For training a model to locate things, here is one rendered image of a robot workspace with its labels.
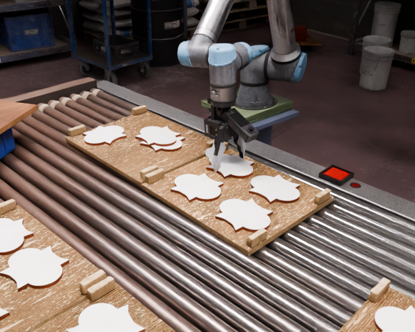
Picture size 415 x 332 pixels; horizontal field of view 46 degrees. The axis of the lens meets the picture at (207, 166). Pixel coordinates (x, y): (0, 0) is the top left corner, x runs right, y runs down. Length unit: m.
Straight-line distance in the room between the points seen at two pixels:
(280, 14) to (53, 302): 1.20
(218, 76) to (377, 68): 3.79
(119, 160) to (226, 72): 0.44
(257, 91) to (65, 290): 1.21
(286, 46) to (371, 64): 3.23
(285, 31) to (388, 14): 4.28
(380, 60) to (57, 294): 4.32
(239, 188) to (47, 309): 0.62
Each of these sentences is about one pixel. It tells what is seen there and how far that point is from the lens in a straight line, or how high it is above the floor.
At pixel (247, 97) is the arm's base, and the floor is 0.95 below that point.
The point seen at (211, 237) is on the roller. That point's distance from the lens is 1.23.
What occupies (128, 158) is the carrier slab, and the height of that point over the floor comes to 0.94.
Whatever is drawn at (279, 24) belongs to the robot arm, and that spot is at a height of 1.26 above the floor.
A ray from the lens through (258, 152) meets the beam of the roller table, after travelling 1.64.
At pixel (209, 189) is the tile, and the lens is 1.36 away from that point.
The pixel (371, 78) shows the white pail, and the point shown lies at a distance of 5.11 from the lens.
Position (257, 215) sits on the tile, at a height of 0.95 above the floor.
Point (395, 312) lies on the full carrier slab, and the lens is 1.07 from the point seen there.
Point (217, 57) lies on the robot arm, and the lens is 1.36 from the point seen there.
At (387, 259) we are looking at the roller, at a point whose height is 0.91.
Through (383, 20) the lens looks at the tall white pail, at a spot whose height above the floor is 0.45.
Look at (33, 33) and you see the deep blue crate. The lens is 5.85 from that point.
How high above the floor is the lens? 1.66
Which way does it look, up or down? 29 degrees down
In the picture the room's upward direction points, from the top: 1 degrees clockwise
